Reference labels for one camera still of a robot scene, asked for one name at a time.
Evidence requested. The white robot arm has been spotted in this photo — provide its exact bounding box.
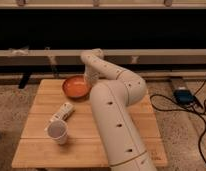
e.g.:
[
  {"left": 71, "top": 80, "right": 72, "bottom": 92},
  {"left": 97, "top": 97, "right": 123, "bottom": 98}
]
[{"left": 81, "top": 49, "right": 157, "bottom": 171}]

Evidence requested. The blue power adapter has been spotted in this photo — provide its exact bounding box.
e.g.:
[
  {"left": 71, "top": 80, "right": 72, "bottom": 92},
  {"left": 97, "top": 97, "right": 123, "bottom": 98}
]
[{"left": 174, "top": 87, "right": 194, "bottom": 105}]

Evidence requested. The wooden table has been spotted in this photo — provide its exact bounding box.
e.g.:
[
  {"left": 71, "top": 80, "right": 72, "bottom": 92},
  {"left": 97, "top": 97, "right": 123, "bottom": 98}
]
[{"left": 11, "top": 78, "right": 169, "bottom": 169}]

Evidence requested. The black cable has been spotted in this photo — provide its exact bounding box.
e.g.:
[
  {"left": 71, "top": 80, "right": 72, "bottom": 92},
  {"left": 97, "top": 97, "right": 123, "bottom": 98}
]
[{"left": 149, "top": 75, "right": 206, "bottom": 168}]

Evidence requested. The orange ceramic bowl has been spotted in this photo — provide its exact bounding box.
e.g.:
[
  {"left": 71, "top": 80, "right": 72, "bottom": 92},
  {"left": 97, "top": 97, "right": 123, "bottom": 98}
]
[{"left": 62, "top": 75, "right": 91, "bottom": 99}]

